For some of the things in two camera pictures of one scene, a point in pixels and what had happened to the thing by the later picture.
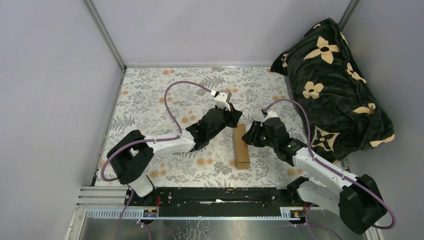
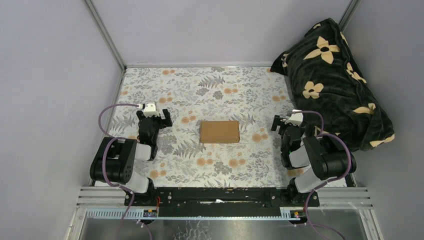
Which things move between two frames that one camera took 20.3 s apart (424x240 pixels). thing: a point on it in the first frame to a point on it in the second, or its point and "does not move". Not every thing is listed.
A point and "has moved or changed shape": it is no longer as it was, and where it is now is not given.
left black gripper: x=232 y=115 to x=166 y=122
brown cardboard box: x=241 y=153 has moved or changed shape
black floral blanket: x=345 y=115 does not move
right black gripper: x=251 y=136 to x=279 y=121
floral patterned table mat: x=161 y=102 does not move
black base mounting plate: x=254 y=201 does not move
